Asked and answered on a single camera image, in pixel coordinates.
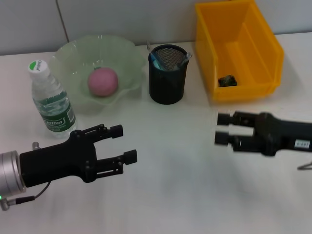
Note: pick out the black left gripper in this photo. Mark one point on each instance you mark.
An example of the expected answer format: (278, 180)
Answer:
(58, 158)

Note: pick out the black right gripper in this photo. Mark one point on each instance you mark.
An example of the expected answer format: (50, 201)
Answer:
(282, 134)

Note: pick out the green plastic wrapper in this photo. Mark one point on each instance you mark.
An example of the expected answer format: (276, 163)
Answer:
(228, 81)

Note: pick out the pink peach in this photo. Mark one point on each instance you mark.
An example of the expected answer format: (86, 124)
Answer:
(103, 81)

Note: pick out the clear green-label water bottle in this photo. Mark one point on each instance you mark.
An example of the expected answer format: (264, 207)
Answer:
(56, 114)

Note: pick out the grey pen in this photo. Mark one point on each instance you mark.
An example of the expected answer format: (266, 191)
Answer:
(185, 58)

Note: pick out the blue plastic scissors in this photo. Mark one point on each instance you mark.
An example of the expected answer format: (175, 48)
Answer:
(157, 63)

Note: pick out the transparent plastic ruler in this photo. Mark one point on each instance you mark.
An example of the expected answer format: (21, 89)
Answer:
(149, 47)

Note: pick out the black mesh pen cup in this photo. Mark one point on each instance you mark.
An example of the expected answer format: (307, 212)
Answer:
(168, 90)

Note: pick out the green glass fruit bowl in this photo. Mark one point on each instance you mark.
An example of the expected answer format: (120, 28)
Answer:
(73, 56)

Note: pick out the yellow plastic storage bin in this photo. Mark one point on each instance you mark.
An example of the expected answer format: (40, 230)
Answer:
(243, 61)

